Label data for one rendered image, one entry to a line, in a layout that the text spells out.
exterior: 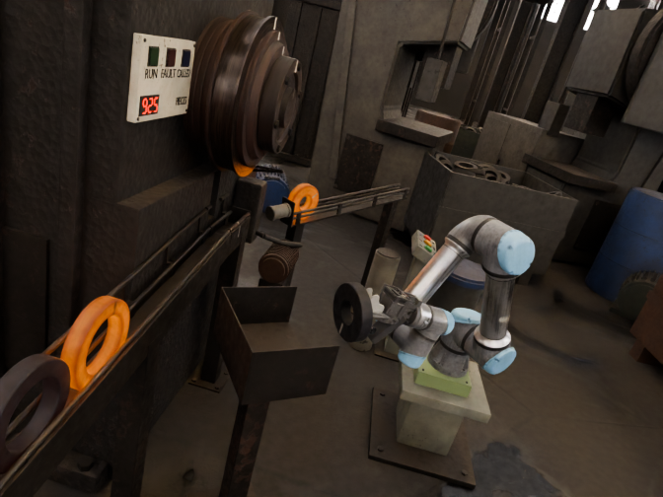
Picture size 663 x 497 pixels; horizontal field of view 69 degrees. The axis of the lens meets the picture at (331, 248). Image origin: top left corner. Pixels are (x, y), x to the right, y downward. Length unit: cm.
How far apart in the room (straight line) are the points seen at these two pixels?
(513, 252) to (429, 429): 82
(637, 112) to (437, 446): 327
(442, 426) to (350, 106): 294
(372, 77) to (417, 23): 52
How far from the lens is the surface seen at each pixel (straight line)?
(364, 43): 420
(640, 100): 450
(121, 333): 111
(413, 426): 193
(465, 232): 150
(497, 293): 153
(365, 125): 418
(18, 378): 89
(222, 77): 133
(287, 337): 128
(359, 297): 119
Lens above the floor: 131
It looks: 22 degrees down
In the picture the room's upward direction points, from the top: 15 degrees clockwise
